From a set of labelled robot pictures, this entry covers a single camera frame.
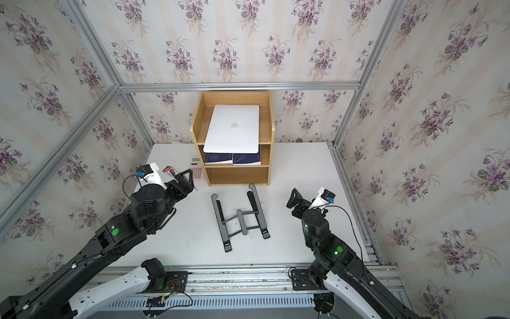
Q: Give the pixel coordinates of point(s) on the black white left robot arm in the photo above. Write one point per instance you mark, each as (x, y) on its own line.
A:
(62, 294)

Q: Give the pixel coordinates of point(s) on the dark blue notebook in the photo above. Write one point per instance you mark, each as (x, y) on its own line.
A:
(218, 158)
(251, 159)

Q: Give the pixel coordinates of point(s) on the pink white calculator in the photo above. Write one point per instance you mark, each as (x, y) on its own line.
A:
(197, 168)

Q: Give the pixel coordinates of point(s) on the red blue pen package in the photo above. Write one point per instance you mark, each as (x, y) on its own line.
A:
(169, 170)

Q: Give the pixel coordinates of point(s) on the dark blue right notebook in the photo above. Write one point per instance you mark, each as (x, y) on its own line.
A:
(251, 159)

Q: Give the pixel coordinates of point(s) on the dark blue left notebook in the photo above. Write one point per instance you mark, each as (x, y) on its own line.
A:
(218, 158)

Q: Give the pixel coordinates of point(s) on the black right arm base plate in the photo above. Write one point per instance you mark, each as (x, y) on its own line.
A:
(303, 281)

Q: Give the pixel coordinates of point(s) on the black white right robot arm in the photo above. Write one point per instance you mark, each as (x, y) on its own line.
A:
(337, 268)

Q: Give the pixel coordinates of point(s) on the wooden two-tier shelf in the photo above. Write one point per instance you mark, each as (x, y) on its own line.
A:
(230, 174)

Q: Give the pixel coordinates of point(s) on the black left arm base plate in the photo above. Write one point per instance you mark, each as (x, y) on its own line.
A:
(173, 281)

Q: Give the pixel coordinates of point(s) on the silver laptop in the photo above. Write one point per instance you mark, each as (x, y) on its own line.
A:
(233, 129)

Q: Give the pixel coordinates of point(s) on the grey folding laptop stand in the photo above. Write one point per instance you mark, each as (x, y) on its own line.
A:
(256, 211)

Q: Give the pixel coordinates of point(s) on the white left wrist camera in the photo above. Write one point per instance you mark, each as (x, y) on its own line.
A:
(149, 174)

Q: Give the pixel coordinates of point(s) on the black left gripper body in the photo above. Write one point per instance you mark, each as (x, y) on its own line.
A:
(174, 193)

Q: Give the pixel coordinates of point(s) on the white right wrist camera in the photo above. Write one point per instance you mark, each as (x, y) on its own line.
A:
(323, 198)

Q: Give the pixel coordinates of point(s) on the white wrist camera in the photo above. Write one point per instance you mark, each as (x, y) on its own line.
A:
(149, 174)
(323, 198)

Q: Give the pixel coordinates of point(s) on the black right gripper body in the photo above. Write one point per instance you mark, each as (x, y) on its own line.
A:
(304, 206)

